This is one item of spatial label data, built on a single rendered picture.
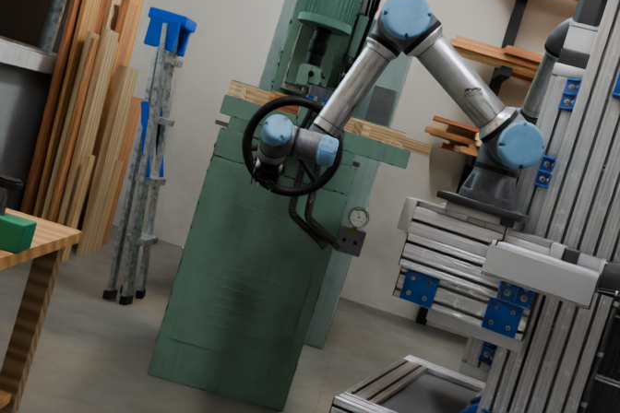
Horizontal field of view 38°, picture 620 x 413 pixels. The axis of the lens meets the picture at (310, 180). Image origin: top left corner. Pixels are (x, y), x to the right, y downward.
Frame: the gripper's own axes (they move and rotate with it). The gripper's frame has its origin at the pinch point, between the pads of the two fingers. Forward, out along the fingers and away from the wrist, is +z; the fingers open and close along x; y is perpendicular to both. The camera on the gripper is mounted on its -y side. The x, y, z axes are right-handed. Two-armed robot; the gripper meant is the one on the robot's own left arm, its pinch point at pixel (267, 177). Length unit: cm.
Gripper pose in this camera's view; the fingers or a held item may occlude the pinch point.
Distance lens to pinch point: 252.8
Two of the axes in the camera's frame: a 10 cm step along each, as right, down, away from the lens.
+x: 9.6, 2.8, 0.2
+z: -1.4, 4.0, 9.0
